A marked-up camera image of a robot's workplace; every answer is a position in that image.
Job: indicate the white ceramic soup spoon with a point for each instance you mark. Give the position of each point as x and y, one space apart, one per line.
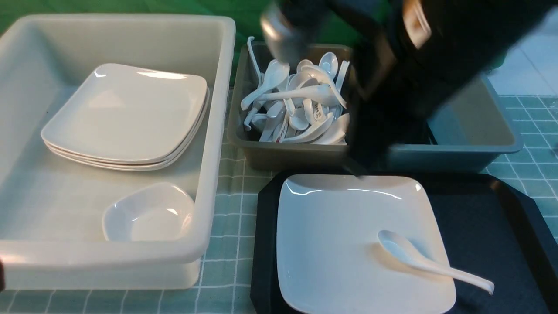
405 252

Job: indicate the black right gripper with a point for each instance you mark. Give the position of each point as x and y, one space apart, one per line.
376 123

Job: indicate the large white square plate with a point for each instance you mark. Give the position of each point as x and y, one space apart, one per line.
329 259

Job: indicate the green grid tablecloth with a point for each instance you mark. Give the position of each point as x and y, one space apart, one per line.
226 218

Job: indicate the green backdrop cloth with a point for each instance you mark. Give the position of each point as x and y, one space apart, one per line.
246 14

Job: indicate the large white plastic tub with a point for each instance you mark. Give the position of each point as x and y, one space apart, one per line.
44 58

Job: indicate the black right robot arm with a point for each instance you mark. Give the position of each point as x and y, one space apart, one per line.
405 69

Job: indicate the brown plastic bin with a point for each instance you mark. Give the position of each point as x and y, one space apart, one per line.
267 156

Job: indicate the pile of white spoons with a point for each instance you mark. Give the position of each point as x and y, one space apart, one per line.
300 107

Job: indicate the black serving tray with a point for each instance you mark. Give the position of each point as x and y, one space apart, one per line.
488 228

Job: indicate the stack of white square plates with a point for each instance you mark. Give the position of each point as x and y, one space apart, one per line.
128 118

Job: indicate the small white sauce dish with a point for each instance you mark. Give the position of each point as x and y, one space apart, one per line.
159 212

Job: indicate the blue plastic bin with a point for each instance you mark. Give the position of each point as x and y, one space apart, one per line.
466 135

